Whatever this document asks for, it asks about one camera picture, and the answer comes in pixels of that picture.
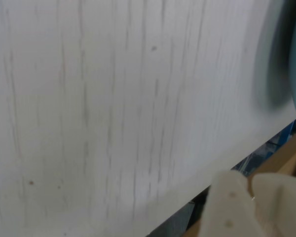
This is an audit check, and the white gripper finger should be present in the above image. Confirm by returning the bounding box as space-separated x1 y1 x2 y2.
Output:
199 169 260 237
251 172 296 237

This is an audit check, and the light wooden board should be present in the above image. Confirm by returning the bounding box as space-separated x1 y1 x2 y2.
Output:
185 125 296 237

